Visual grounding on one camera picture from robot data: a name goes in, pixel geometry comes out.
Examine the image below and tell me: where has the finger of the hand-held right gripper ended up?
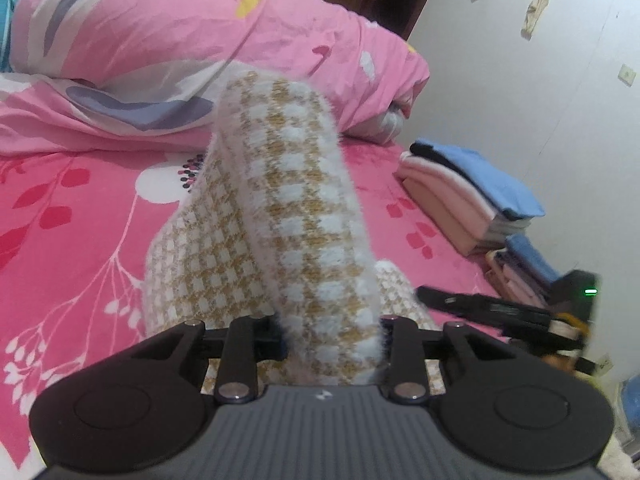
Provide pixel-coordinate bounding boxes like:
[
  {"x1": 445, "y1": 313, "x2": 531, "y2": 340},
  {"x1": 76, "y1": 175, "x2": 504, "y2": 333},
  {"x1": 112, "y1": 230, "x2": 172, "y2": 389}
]
[{"x1": 415, "y1": 285, "x2": 553, "y2": 330}]

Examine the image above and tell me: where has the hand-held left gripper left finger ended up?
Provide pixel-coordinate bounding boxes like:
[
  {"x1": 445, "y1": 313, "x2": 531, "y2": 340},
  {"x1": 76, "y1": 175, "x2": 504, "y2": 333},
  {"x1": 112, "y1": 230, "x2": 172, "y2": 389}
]
[{"x1": 131, "y1": 313, "x2": 290, "y2": 406}]

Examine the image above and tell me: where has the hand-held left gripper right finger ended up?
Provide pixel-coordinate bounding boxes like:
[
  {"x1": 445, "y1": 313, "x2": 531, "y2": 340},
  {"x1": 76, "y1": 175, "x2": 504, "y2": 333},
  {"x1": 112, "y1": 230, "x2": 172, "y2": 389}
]
[{"x1": 379, "y1": 314, "x2": 507, "y2": 405}]

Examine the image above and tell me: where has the beige checked knit cardigan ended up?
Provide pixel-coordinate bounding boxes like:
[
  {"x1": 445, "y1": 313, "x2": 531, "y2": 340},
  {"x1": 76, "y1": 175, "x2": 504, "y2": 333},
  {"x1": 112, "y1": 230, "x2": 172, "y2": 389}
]
[{"x1": 141, "y1": 64, "x2": 447, "y2": 397}]

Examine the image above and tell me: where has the pale pink folded garment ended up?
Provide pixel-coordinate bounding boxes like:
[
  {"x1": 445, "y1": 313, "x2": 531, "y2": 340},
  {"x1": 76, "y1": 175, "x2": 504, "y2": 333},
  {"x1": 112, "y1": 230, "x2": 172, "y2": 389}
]
[{"x1": 484, "y1": 249, "x2": 553, "y2": 308}]

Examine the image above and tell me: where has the white folded garment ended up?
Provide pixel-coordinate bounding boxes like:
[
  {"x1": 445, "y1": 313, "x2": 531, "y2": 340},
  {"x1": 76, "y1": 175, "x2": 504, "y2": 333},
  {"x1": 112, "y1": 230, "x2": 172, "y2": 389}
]
[{"x1": 486, "y1": 216, "x2": 532, "y2": 251}]

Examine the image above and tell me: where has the blue plastic tub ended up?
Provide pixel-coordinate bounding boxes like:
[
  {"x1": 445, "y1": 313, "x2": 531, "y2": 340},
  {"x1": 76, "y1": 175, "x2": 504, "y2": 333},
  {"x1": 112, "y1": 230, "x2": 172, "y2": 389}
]
[{"x1": 619, "y1": 379, "x2": 640, "y2": 443}]

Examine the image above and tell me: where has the blue folded garment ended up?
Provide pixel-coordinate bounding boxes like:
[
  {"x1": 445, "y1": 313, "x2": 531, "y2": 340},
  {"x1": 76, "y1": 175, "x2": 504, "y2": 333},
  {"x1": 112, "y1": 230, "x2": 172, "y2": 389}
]
[{"x1": 422, "y1": 142, "x2": 547, "y2": 222}]

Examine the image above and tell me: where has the black folded garment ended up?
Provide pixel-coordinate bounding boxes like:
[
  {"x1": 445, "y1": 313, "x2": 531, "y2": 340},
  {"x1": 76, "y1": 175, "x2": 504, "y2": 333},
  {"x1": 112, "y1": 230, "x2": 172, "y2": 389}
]
[{"x1": 409, "y1": 140, "x2": 453, "y2": 162}]

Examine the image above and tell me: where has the long beige hanging cloth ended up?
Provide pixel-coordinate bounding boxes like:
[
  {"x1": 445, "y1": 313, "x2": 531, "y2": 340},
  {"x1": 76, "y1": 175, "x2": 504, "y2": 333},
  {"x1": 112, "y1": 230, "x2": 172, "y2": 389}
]
[{"x1": 520, "y1": 0, "x2": 551, "y2": 41}]

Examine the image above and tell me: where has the pink floral duvet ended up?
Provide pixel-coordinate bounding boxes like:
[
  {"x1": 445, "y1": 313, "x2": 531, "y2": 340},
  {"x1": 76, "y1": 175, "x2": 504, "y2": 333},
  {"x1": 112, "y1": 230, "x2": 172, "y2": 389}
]
[{"x1": 0, "y1": 0, "x2": 432, "y2": 155}]

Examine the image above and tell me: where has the teal patterned quilt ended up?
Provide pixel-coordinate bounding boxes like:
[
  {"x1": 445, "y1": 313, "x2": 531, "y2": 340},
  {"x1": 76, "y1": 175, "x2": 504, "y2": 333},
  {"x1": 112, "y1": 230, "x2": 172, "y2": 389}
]
[{"x1": 0, "y1": 0, "x2": 32, "y2": 75}]

